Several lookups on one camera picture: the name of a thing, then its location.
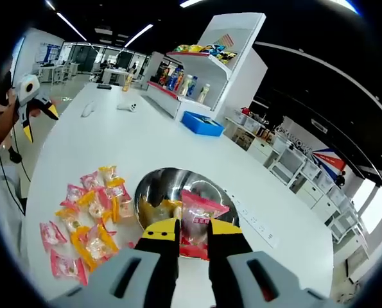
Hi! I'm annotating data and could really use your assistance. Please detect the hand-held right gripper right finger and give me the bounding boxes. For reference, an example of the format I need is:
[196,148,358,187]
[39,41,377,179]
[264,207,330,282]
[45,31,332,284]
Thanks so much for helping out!
[208,218,334,308]

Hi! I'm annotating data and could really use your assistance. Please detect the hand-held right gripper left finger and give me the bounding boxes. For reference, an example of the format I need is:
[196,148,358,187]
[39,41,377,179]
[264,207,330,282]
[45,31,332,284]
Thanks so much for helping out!
[48,217,181,308]

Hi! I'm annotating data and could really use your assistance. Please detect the pink marshmallow packet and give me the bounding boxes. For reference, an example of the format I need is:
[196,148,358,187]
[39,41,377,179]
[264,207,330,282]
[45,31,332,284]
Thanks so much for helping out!
[179,189,230,261]

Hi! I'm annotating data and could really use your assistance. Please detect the heap of bagged marshmallows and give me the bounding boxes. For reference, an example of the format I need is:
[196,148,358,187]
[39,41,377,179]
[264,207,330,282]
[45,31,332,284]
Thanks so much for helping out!
[139,197,182,232]

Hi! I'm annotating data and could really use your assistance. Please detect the steel bowl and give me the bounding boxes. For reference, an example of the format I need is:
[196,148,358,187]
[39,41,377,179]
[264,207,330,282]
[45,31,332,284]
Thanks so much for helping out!
[134,166,241,261]

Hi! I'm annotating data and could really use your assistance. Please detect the pile of marshmallow packets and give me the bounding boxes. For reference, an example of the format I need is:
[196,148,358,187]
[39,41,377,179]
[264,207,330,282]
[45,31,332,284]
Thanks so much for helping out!
[39,165,137,286]

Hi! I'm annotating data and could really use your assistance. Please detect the white oval device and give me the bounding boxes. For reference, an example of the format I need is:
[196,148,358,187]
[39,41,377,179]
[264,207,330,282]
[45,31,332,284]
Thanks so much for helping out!
[81,101,96,118]

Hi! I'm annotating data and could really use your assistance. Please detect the white handheld controller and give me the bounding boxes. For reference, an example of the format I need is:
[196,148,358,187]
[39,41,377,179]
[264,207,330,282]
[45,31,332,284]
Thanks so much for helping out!
[116,99,139,114]

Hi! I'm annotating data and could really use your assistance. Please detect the person in white shirt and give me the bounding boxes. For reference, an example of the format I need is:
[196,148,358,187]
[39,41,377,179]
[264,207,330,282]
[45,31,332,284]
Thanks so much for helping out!
[0,141,30,280]

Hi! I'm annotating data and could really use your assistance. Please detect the orange drink bottle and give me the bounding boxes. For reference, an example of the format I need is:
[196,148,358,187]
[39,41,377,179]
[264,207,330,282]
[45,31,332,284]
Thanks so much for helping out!
[122,68,136,93]

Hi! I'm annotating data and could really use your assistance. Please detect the blue plastic tray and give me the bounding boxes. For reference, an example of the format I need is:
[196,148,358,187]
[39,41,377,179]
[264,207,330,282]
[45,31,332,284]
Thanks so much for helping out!
[180,110,226,137]

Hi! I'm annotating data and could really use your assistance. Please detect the row of drink bottles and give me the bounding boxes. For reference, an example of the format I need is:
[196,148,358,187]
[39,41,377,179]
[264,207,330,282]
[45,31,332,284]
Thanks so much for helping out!
[158,66,211,104]

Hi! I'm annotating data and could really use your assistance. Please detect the row of white storage bins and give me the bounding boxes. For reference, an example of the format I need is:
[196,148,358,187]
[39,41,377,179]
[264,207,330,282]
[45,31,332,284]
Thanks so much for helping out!
[232,107,371,232]

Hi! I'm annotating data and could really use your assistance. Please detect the ceiling air conditioner vent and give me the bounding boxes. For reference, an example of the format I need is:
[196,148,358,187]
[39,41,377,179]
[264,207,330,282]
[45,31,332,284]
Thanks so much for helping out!
[311,118,328,133]

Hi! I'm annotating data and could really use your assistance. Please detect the white display shelf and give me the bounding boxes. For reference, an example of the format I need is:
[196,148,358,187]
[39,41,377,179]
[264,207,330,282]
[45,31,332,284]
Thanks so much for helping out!
[146,12,267,120]

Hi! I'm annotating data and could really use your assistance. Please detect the pile of snack bags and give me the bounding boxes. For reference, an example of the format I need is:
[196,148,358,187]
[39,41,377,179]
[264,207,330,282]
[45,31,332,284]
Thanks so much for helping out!
[173,44,238,62]

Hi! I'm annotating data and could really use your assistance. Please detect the red and blue wall banner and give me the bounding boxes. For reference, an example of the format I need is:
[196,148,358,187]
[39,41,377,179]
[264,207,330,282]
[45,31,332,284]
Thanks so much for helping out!
[312,147,347,180]

